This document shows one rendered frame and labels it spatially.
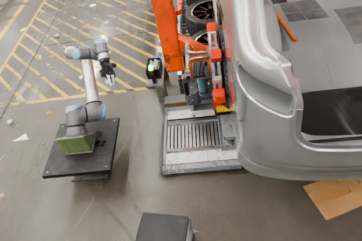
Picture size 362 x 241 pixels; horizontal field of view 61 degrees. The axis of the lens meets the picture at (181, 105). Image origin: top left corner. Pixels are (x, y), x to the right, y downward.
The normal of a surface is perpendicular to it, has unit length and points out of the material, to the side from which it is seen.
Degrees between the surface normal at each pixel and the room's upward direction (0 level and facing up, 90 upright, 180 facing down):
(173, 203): 0
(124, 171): 0
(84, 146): 90
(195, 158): 0
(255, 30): 19
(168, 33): 90
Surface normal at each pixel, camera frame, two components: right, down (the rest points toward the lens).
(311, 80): -0.13, -0.42
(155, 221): -0.14, -0.70
